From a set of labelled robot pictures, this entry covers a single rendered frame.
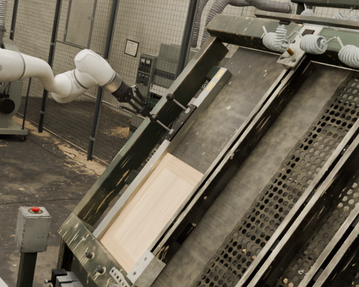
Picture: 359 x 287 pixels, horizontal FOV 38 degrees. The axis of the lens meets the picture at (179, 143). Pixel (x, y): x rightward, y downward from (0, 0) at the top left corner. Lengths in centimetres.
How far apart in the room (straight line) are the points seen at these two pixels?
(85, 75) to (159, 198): 59
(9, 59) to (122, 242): 89
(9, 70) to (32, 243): 94
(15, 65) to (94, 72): 47
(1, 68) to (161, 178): 86
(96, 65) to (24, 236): 82
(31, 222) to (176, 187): 68
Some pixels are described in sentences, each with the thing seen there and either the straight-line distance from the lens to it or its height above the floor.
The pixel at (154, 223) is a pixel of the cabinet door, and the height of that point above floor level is 107.
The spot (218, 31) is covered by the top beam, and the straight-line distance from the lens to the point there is 258.
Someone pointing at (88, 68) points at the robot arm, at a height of 162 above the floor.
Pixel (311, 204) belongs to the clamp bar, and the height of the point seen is 141.
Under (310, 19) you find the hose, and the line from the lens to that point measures 191.
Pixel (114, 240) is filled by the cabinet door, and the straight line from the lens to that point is 229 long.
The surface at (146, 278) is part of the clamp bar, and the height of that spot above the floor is 94.
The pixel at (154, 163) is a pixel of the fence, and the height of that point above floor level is 125.
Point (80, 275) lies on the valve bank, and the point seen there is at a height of 76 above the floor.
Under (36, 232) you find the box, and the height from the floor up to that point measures 86.
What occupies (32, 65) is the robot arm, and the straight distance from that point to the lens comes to 190.
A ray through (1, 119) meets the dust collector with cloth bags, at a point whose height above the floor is 28.
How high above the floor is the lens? 183
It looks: 12 degrees down
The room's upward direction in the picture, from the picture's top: 11 degrees clockwise
